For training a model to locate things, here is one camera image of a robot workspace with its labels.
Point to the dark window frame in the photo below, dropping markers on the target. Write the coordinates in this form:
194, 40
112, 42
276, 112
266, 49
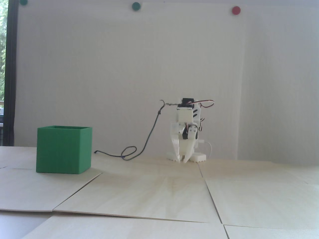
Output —
12, 74

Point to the green box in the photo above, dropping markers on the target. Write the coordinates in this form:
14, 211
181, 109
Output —
59, 151

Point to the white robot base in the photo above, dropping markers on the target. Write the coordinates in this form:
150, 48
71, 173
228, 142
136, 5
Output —
199, 157

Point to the red round magnet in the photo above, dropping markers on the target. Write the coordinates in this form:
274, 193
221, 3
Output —
236, 10

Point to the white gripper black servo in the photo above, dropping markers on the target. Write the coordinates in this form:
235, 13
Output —
185, 146

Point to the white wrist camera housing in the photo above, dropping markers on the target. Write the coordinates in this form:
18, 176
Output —
184, 115

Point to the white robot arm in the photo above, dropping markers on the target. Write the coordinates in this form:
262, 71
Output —
197, 112

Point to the green round magnet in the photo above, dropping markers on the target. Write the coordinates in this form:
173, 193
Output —
136, 6
23, 2

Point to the white backdrop board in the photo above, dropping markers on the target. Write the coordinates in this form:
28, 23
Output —
99, 62

